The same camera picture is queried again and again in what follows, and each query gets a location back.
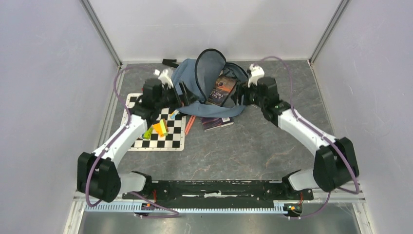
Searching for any blue student backpack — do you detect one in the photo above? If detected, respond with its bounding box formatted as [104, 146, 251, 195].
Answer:
[162, 48, 248, 117]

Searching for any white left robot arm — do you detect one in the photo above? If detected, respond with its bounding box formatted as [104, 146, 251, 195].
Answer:
[76, 78, 198, 202]

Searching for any black white chessboard mat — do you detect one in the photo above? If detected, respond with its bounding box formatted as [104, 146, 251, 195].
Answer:
[129, 108, 187, 151]

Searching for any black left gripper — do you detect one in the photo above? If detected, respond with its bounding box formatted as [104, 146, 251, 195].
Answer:
[155, 80, 199, 111]

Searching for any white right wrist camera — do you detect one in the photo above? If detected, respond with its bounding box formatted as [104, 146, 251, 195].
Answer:
[247, 63, 265, 88]

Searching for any dark book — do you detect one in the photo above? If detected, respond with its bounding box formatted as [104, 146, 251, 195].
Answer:
[200, 117, 234, 132]

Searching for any blue tipped white marker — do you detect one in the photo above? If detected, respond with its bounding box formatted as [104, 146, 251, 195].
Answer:
[169, 110, 180, 119]

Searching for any orange pencil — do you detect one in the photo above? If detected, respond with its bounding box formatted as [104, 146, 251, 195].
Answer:
[186, 116, 196, 132]
[184, 116, 194, 135]

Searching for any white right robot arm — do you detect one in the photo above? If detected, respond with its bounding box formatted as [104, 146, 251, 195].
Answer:
[231, 77, 359, 199]

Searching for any dark tale of cities book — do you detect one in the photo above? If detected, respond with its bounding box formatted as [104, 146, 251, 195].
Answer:
[206, 76, 237, 106]

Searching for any green toy block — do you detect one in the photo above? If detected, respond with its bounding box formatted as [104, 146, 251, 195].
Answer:
[141, 126, 153, 140]

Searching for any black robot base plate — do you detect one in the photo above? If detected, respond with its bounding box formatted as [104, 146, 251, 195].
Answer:
[140, 180, 314, 209]

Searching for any orange yellow toy block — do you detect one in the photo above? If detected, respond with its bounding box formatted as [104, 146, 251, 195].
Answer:
[152, 119, 169, 137]

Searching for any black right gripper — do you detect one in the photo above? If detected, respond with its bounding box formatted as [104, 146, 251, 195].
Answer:
[231, 81, 266, 109]

